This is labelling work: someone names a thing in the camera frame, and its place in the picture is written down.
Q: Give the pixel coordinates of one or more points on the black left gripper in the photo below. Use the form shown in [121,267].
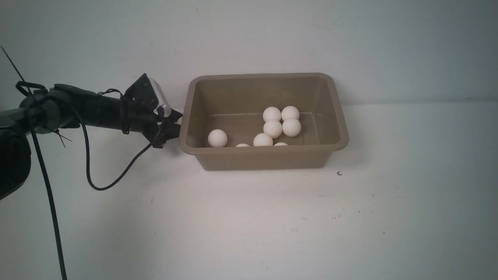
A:
[157,130]

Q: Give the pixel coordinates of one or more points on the white ping-pong ball red logo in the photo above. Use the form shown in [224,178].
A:
[291,127]

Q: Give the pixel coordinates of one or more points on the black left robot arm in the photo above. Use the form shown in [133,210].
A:
[48,111]

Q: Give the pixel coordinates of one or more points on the tan plastic bin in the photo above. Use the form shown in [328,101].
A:
[263,121]

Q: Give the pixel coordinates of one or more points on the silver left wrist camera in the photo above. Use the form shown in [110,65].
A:
[162,108]

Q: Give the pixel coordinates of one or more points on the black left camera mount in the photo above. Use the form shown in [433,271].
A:
[143,92]

